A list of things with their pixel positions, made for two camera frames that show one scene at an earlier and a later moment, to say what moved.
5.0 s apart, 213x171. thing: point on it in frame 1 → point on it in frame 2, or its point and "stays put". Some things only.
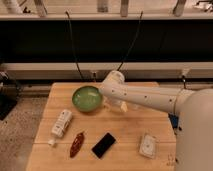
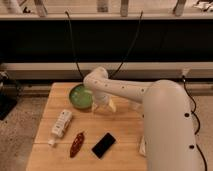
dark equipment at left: x=9 y=94 stays put
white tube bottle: x=61 y=125 stays put
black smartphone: x=103 y=145 stays put
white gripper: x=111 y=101 → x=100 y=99
